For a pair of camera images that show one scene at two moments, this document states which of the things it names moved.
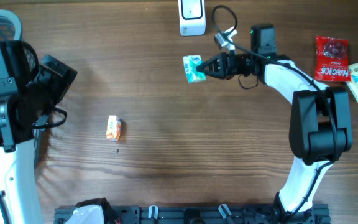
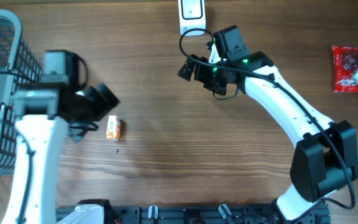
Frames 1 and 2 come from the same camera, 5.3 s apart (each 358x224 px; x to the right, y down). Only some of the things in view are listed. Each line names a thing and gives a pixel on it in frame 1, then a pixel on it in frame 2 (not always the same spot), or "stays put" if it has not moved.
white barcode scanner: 192,17 stays put
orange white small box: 113,130 stays put
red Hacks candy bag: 332,59 → 346,60
